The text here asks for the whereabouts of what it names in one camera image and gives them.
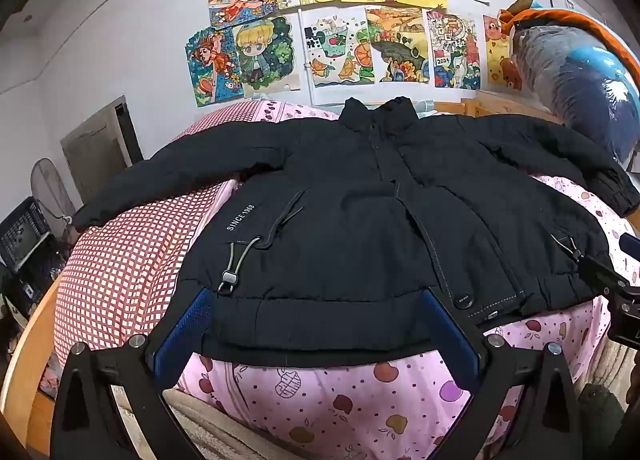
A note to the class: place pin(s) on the white box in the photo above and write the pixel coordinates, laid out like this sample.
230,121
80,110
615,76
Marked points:
560,3

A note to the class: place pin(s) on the red checkered pillow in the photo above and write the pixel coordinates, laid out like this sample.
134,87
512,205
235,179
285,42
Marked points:
125,260

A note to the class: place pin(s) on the wooden bed frame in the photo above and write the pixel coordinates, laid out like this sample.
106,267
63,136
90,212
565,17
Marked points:
25,370

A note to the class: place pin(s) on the pale blue cloth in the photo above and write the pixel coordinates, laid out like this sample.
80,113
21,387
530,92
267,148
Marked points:
426,107

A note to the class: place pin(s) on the pink fruit-print quilt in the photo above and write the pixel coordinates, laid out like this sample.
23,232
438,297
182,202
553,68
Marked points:
325,405

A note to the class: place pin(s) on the orange plush toy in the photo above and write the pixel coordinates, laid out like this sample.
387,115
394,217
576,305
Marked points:
560,17

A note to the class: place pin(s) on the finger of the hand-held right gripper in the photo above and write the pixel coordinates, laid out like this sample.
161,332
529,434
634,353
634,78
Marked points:
631,250
602,272

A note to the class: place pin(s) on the grey wall hatch door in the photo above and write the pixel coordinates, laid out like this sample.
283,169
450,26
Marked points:
97,147

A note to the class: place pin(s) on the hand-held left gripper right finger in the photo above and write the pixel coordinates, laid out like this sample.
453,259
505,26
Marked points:
450,335

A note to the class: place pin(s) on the grey standing fan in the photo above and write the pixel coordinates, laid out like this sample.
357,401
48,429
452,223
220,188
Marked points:
50,195

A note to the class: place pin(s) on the black plastic crate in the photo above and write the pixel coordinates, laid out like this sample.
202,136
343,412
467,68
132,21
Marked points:
35,285
22,235

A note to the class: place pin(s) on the clear bag of bedding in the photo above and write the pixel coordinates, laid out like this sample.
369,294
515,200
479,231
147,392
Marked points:
575,84

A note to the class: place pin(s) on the red city drawing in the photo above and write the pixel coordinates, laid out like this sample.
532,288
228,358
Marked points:
452,49

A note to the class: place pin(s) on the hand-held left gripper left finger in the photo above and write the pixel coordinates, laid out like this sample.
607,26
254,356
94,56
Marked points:
182,335

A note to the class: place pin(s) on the blond boy drawing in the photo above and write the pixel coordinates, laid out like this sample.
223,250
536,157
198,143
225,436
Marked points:
262,54

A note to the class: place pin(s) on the beige fleece blanket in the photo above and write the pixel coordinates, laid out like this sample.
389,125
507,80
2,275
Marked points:
200,430

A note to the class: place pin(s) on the orange-dress girl drawing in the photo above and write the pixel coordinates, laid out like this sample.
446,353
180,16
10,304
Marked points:
212,67

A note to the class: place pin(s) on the turtle and fish drawing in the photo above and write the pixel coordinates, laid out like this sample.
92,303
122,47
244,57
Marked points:
340,47

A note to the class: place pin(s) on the black padded jacket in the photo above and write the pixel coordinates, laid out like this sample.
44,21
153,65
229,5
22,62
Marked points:
350,220

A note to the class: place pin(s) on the yellow bear drawing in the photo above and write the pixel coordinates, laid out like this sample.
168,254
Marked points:
500,59

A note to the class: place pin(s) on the orange landscape drawing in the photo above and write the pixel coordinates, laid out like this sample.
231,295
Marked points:
397,44

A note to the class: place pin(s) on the white wall pipe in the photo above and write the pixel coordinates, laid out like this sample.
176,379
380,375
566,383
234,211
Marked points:
306,94

